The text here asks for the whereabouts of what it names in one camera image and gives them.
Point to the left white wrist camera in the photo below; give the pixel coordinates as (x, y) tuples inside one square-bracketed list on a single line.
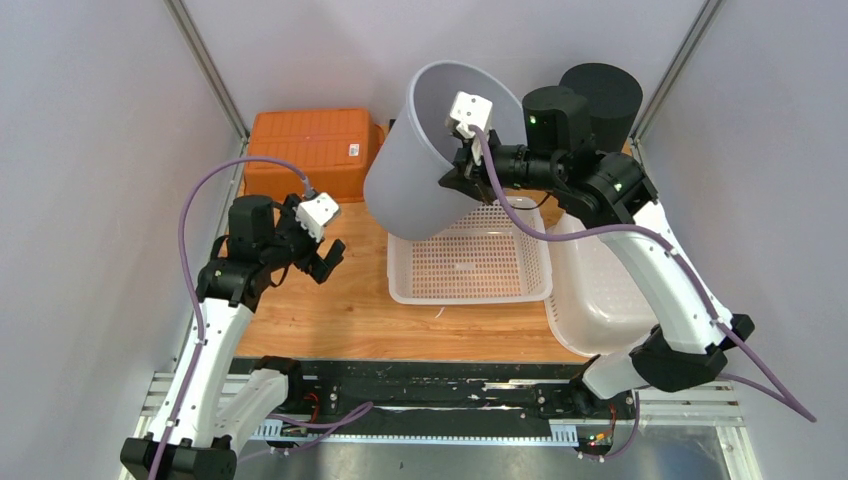
[(316, 214)]

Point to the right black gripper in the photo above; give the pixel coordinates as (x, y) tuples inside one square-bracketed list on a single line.
[(466, 176)]

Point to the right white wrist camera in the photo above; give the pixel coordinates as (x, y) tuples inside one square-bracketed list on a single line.
[(468, 111)]

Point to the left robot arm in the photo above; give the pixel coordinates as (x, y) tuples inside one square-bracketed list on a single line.
[(194, 435)]

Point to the orange plastic tub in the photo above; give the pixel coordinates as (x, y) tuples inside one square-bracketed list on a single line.
[(334, 148)]

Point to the white perforated basket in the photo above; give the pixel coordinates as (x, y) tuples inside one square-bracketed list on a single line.
[(484, 258)]

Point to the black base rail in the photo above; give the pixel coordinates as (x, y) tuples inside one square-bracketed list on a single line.
[(477, 404)]

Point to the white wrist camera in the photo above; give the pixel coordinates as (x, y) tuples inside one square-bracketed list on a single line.
[(316, 214), (468, 111)]

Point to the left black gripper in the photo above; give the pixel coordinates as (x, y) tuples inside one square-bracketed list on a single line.
[(321, 271)]

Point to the aluminium frame post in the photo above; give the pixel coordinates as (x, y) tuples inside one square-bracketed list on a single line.
[(693, 37), (194, 40)]

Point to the black ribbed bin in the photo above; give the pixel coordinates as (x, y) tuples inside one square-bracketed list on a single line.
[(614, 99)]

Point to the left aluminium frame post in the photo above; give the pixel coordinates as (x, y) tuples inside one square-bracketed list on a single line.
[(194, 40)]

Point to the right aluminium frame post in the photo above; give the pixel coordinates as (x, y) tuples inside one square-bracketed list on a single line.
[(693, 37)]

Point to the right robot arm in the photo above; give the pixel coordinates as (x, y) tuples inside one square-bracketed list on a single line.
[(613, 197)]

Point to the large white plastic tub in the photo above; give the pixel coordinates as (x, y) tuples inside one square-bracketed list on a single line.
[(595, 307)]

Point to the grey bin black liner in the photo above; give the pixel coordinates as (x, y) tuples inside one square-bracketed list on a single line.
[(401, 189)]

